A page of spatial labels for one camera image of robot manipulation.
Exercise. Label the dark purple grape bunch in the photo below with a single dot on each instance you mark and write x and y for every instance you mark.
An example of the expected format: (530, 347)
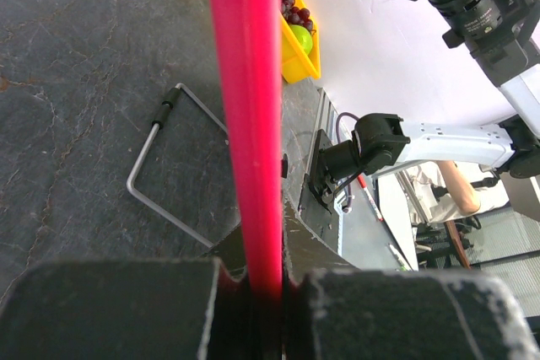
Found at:
(293, 14)

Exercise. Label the red marker pen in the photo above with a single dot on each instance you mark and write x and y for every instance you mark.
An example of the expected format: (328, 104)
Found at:
(370, 198)

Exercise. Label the person in white shirt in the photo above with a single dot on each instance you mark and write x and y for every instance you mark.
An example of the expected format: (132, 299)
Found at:
(448, 191)

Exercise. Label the yellow plastic fruit bin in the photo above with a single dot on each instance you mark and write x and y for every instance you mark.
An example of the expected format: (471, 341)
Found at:
(296, 65)

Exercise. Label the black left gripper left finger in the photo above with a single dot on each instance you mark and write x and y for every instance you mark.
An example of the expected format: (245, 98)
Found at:
(132, 309)

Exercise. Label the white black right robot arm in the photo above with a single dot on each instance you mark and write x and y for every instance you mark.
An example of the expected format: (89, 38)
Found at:
(387, 55)

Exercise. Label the metal wire whiteboard stand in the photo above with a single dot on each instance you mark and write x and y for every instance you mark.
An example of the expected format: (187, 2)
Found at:
(182, 173)

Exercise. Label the pink framed whiteboard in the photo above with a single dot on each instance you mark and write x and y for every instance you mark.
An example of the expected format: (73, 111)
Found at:
(248, 44)

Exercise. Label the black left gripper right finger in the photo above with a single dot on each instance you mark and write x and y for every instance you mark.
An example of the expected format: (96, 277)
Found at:
(337, 311)

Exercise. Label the spare white whiteboard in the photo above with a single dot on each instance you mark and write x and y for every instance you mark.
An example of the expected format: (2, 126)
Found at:
(394, 208)

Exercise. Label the green apple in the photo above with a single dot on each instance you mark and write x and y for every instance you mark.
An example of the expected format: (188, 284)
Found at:
(303, 36)

